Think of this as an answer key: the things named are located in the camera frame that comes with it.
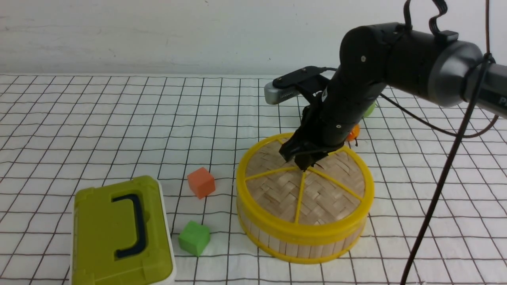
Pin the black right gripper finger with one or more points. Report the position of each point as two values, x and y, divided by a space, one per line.
304 161

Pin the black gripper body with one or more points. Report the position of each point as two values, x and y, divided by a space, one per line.
326 129

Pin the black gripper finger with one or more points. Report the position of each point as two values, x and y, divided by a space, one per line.
294 146

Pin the yellow rimmed bamboo steamer lid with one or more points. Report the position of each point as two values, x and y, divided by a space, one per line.
327 201

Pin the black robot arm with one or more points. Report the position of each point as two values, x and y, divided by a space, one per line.
437 68

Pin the bamboo steamer base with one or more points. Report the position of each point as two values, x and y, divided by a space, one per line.
296 251

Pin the orange toy fruit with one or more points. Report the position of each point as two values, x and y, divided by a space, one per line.
353 135

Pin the green toy fruit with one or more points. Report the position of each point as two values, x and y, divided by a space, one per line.
369 110

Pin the orange foam cube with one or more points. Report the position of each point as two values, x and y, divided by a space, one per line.
201 183

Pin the white grid tablecloth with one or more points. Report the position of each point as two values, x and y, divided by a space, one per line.
60 134

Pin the green foam cube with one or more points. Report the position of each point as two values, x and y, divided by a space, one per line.
194 238

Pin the green lidded plastic box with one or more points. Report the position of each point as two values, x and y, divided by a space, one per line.
120 235

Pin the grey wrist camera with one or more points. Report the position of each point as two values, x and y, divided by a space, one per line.
307 81

